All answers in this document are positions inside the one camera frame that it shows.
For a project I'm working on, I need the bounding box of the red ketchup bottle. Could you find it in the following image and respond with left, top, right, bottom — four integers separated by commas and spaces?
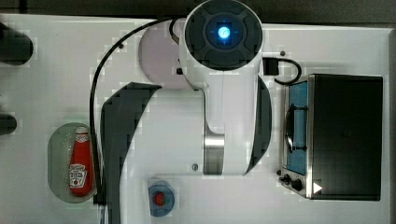
68, 126, 93, 197

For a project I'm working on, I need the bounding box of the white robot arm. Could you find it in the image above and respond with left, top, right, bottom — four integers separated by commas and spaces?
100, 0, 272, 224

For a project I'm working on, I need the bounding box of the green oval strainer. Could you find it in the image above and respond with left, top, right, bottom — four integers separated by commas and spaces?
47, 122, 95, 203

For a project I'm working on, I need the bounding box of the lilac round plate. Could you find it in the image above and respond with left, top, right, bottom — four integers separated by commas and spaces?
138, 21, 189, 90

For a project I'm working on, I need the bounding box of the blue bowl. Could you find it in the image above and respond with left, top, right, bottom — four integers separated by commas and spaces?
148, 181, 176, 217

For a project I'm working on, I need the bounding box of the strawberry in blue bowl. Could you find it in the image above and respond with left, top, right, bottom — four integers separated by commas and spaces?
152, 191, 165, 207

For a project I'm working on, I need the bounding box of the silver toaster oven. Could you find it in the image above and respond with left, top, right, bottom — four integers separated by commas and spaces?
277, 74, 383, 202

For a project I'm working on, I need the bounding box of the small black cylinder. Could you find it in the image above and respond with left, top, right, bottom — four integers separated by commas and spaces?
0, 114, 17, 135

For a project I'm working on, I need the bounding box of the large black cylinder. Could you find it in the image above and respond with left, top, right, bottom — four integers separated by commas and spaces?
0, 23, 34, 65

